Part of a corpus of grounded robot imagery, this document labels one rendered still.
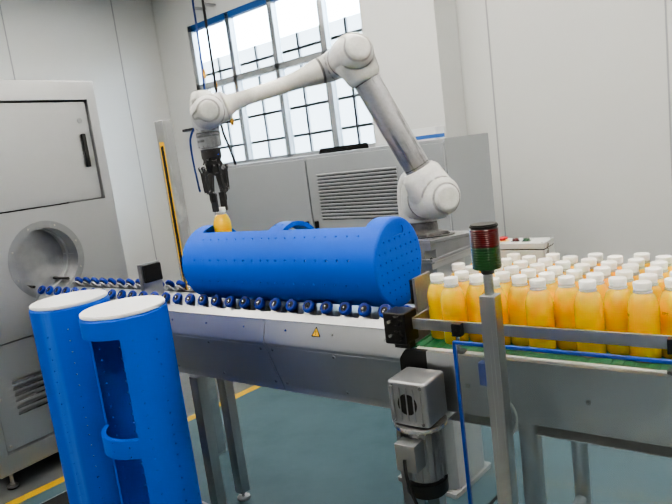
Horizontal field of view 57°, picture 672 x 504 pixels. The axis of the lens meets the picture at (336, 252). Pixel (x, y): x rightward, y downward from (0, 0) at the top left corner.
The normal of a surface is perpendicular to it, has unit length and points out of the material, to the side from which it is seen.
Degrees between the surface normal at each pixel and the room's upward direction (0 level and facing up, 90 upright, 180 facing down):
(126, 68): 90
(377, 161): 90
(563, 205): 90
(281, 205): 90
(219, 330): 70
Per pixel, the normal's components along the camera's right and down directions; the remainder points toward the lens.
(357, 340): -0.60, -0.14
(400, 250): 0.80, 0.00
